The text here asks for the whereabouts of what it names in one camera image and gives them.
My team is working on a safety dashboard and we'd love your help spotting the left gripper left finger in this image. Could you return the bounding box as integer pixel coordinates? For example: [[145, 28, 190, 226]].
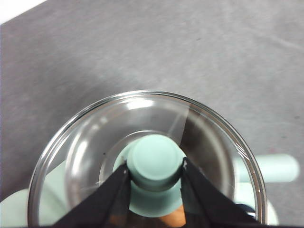
[[51, 161, 132, 228]]

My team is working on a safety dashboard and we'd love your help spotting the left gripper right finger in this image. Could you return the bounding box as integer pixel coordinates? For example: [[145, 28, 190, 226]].
[[180, 157, 265, 228]]

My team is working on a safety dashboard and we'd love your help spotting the brown potato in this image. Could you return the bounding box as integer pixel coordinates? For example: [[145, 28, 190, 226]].
[[161, 204, 187, 227]]

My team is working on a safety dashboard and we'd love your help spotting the glass lid with mint knob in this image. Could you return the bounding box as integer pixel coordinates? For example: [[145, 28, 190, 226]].
[[28, 90, 269, 228]]

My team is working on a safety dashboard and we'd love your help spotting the silver control dial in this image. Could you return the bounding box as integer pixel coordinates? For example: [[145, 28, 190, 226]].
[[236, 203, 257, 220]]

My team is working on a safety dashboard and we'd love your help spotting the mint green long-handled pot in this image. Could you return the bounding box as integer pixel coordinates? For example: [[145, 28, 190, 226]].
[[33, 95, 300, 228]]

